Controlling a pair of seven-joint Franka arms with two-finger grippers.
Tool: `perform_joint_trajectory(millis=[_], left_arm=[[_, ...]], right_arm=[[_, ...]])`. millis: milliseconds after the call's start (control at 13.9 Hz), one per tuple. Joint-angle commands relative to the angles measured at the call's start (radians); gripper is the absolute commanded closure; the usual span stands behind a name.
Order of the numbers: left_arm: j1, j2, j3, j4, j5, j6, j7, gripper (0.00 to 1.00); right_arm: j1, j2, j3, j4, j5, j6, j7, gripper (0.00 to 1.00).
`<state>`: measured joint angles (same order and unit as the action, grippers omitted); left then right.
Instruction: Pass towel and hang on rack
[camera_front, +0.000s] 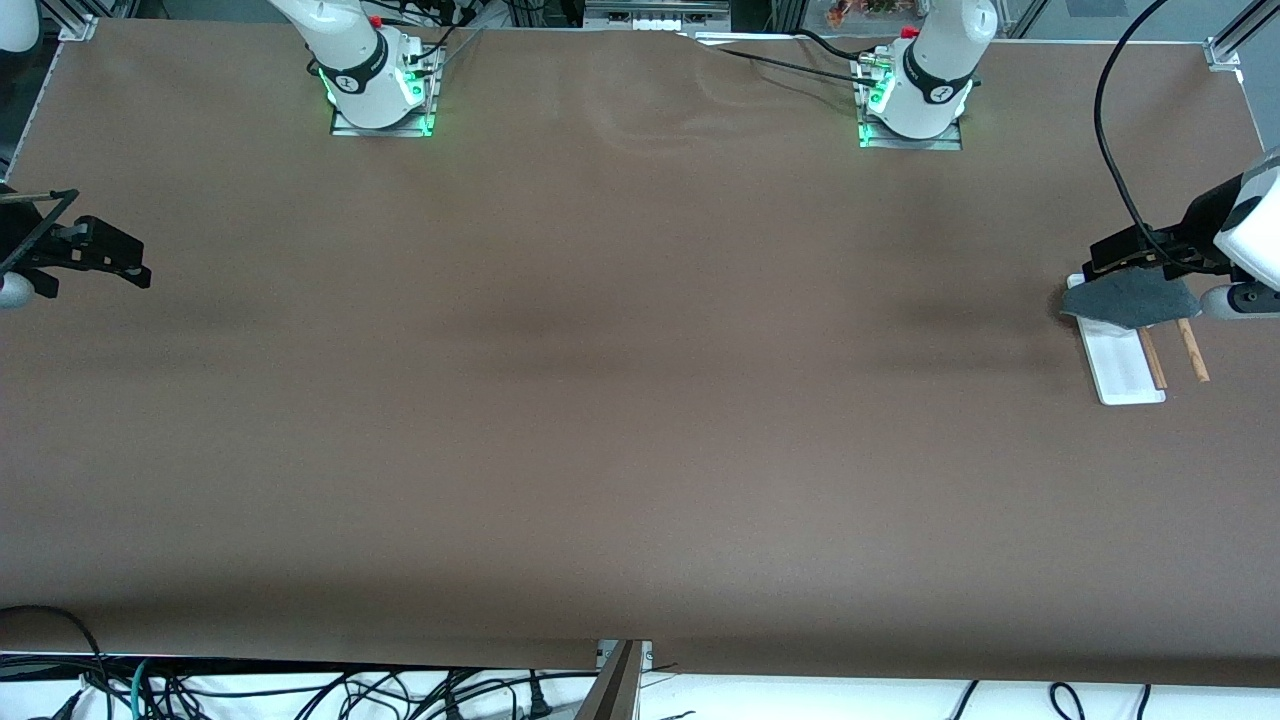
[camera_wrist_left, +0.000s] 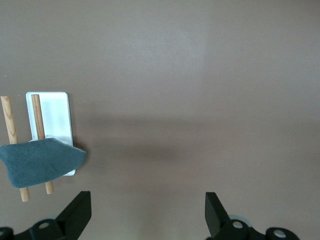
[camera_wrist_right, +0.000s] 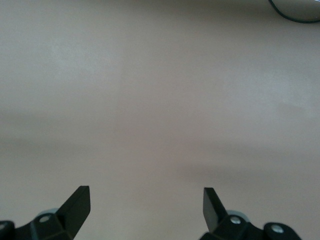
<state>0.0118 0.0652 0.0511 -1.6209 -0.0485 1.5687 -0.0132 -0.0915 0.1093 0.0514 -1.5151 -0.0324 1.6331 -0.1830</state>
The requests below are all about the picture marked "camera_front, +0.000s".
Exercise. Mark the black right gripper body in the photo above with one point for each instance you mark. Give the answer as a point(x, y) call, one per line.
point(22, 240)

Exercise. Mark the white power strip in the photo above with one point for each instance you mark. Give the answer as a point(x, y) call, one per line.
point(655, 20)

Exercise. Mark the grey metal post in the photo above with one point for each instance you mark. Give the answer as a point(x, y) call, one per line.
point(615, 690)

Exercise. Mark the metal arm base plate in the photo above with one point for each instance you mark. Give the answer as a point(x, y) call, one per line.
point(945, 143)
point(345, 128)

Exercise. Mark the grey towel with pink underside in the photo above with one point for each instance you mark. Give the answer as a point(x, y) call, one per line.
point(1130, 300)

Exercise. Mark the brown table cover sheet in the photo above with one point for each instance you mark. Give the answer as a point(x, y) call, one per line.
point(640, 450)

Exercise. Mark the orange red decoration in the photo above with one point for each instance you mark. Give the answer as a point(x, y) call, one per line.
point(860, 10)

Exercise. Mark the aluminium frame corner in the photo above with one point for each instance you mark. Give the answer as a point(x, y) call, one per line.
point(1222, 52)
point(78, 22)

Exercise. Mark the white towel rack base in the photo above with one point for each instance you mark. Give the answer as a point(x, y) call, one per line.
point(1120, 365)

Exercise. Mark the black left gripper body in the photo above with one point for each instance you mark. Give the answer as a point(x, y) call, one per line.
point(1203, 226)

